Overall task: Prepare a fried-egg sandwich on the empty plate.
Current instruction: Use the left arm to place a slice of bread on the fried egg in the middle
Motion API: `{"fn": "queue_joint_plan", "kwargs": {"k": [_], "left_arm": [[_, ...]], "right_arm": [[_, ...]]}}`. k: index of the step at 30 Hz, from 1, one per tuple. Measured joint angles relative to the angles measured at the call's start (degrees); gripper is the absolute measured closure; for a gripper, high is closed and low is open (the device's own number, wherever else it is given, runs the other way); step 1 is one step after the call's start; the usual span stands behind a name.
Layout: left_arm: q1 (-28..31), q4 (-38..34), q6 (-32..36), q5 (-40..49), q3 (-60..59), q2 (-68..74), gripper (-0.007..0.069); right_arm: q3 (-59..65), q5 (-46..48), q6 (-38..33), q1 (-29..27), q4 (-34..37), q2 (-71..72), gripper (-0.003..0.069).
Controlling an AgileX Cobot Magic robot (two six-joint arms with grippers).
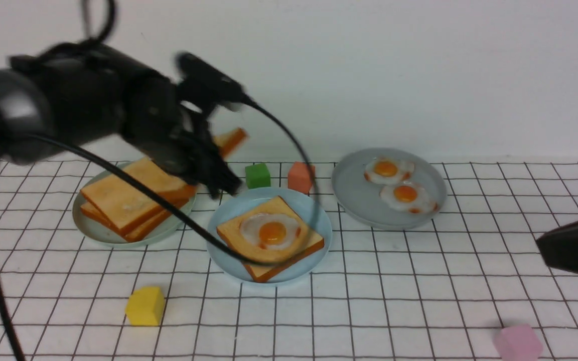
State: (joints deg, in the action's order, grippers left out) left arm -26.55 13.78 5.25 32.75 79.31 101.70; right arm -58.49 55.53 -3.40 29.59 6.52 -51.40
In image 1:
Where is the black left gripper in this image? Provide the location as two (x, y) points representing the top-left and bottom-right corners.
(121, 75), (243, 199)

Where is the toast slice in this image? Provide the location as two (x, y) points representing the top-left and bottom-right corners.
(80, 157), (197, 232)
(80, 203), (172, 243)
(218, 197), (319, 269)
(213, 128), (249, 158)

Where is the fried egg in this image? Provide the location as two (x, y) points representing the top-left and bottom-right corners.
(379, 180), (440, 215)
(239, 213), (301, 250)
(363, 157), (416, 185)

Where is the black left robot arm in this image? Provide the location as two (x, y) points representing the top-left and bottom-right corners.
(0, 44), (244, 195)

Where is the green foam cube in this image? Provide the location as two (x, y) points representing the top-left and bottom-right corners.
(245, 163), (271, 189)

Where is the green-grey bread plate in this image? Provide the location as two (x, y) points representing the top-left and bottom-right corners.
(72, 162), (195, 248)

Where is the salmon foam cube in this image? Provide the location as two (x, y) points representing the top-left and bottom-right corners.
(287, 161), (315, 195)

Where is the light blue centre plate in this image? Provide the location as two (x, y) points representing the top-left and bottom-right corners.
(207, 187), (333, 286)

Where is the grey egg plate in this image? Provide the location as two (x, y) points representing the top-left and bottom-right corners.
(331, 147), (448, 230)

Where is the yellow foam block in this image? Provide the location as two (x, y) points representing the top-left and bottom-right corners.
(125, 286), (166, 326)

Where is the white grid tablecloth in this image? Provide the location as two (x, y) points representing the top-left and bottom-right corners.
(0, 160), (578, 360)

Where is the pink foam block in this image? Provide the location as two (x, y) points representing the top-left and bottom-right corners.
(493, 324), (544, 360)

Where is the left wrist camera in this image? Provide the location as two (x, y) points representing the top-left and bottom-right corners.
(175, 52), (249, 112)

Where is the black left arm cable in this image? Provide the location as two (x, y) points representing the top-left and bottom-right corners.
(0, 0), (322, 361)

